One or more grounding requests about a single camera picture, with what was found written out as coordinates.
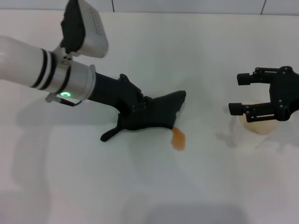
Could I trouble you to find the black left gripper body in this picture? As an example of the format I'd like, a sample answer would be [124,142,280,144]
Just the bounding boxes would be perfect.
[87,71,143,118]

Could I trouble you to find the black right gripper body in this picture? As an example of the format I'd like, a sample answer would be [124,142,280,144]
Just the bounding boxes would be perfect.
[268,66,299,122]

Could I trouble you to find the dark blue rag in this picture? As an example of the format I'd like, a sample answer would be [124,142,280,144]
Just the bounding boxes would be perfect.
[100,90,187,142]

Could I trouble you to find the white paper cup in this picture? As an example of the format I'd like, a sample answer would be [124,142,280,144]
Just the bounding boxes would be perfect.
[233,99,278,150]

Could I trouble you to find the brown liquid stain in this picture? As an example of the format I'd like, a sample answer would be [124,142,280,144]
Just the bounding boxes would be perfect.
[170,127,187,152]

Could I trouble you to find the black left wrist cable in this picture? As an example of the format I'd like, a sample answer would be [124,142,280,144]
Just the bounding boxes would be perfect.
[45,93,84,107]

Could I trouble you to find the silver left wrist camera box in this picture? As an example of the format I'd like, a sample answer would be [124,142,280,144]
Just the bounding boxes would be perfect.
[52,0,110,68]

